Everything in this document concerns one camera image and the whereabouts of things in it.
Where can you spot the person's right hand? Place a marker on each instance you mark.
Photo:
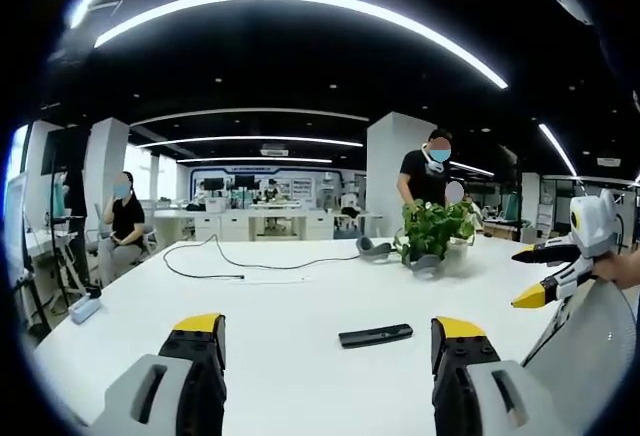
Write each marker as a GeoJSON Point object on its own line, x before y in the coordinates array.
{"type": "Point", "coordinates": [619, 266]}

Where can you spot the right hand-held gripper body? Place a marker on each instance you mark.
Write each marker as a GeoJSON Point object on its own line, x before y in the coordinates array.
{"type": "Point", "coordinates": [595, 228]}

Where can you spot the white desk row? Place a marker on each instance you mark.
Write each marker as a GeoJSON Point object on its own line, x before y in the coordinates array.
{"type": "Point", "coordinates": [265, 221]}

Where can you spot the white power strip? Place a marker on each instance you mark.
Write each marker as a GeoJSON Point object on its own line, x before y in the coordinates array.
{"type": "Point", "coordinates": [85, 307]}

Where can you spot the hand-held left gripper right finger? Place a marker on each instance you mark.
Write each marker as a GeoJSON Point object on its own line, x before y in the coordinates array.
{"type": "Point", "coordinates": [480, 386]}

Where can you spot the green potted plant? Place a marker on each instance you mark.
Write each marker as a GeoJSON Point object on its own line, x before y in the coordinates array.
{"type": "Point", "coordinates": [440, 231]}

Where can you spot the black remote control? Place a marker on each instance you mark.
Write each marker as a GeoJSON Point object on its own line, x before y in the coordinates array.
{"type": "Point", "coordinates": [376, 335]}

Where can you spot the grey neck-worn device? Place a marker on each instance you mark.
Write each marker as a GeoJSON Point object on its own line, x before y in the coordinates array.
{"type": "Point", "coordinates": [425, 262]}
{"type": "Point", "coordinates": [372, 250]}

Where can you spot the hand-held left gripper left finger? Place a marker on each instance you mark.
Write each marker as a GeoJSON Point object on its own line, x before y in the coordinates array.
{"type": "Point", "coordinates": [165, 381]}

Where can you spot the grey chair back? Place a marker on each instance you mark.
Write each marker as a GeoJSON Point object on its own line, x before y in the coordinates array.
{"type": "Point", "coordinates": [585, 356]}

